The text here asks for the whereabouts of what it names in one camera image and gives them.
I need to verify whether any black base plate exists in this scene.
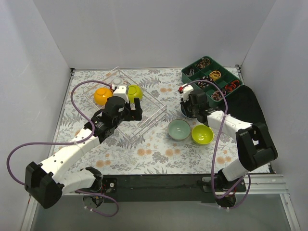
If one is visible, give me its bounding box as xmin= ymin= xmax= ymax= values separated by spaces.
xmin=89 ymin=173 xmax=239 ymax=203

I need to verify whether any blue floral white bowl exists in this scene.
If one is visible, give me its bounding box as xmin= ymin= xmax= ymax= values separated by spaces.
xmin=180 ymin=105 xmax=196 ymax=119

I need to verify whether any mint green floral bowl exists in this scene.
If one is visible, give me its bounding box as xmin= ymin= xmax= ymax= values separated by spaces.
xmin=167 ymin=119 xmax=191 ymax=141

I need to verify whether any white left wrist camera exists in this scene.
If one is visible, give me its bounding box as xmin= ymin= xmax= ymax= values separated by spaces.
xmin=111 ymin=84 xmax=129 ymax=103

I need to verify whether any red diamond patterned bowl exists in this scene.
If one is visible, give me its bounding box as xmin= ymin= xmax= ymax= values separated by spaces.
xmin=112 ymin=77 xmax=123 ymax=86

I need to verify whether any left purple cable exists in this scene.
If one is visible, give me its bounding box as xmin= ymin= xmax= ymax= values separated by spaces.
xmin=6 ymin=80 xmax=120 ymax=217

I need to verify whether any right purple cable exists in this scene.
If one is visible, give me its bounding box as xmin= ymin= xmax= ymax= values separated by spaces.
xmin=184 ymin=80 xmax=252 ymax=200

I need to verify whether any lime green bowl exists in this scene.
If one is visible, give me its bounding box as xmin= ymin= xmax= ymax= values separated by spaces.
xmin=128 ymin=85 xmax=143 ymax=103
xmin=191 ymin=125 xmax=214 ymax=145

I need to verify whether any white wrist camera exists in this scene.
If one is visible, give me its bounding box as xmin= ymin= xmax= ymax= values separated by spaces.
xmin=111 ymin=84 xmax=129 ymax=103
xmin=178 ymin=84 xmax=193 ymax=102

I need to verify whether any brown patterned scrunchie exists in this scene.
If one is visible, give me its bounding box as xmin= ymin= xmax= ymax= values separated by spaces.
xmin=196 ymin=58 xmax=211 ymax=70

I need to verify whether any dark patterned scrunchie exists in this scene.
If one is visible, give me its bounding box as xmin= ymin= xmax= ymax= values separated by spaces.
xmin=211 ymin=90 xmax=227 ymax=102

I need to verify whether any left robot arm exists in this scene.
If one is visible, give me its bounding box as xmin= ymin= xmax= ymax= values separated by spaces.
xmin=25 ymin=96 xmax=142 ymax=209

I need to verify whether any white wire dish rack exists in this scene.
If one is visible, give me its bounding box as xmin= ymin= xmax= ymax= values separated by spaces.
xmin=97 ymin=67 xmax=167 ymax=148

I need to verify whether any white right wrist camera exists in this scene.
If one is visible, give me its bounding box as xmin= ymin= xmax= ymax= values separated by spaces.
xmin=178 ymin=84 xmax=193 ymax=102

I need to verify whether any black cloth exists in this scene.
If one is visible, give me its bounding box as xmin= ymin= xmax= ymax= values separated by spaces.
xmin=226 ymin=85 xmax=267 ymax=124

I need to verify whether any green compartment tray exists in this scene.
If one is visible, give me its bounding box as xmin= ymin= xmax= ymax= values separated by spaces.
xmin=181 ymin=56 xmax=243 ymax=106

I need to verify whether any yellow patterned scrunchie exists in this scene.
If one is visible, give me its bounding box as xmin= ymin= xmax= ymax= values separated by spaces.
xmin=209 ymin=70 xmax=221 ymax=81

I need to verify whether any orange bowl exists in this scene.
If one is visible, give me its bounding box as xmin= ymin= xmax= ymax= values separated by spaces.
xmin=94 ymin=88 xmax=113 ymax=106

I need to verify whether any orange black scrunchie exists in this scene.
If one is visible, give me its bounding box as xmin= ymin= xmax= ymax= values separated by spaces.
xmin=225 ymin=80 xmax=241 ymax=93

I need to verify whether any purple cable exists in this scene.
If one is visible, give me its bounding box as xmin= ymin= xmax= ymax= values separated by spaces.
xmin=184 ymin=80 xmax=252 ymax=200
xmin=6 ymin=80 xmax=120 ymax=217

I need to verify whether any black floral scrunchie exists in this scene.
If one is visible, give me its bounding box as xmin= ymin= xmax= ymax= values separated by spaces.
xmin=197 ymin=76 xmax=214 ymax=89

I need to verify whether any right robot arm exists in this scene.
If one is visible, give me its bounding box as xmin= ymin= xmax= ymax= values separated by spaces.
xmin=179 ymin=86 xmax=278 ymax=192

